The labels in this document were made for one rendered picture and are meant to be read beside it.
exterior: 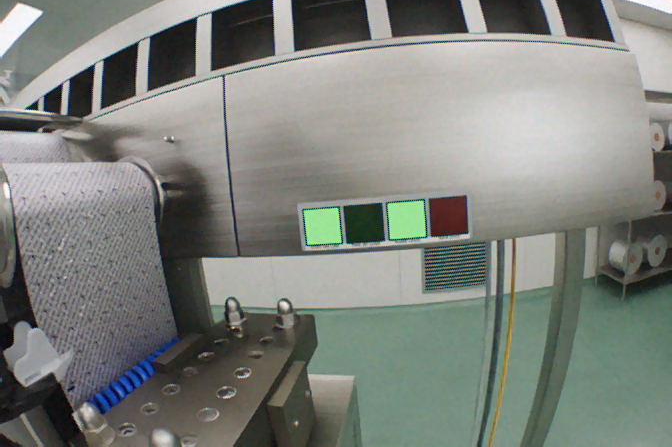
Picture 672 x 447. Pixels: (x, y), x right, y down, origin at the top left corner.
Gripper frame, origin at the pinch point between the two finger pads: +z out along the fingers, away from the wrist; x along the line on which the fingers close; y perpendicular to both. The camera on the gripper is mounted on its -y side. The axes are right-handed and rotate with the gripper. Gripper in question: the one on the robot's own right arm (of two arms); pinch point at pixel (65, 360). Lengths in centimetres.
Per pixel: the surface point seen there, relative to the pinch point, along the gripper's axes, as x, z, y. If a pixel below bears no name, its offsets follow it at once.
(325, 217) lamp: -24.6, 29.3, 10.8
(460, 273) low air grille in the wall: -88, 261, -77
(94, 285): -0.2, 7.6, 6.8
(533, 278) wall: -162, 263, -92
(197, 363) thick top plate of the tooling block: -8.3, 14.9, -6.0
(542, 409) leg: -72, 46, -47
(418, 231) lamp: -37.5, 29.4, 7.8
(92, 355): -0.3, 4.0, -1.1
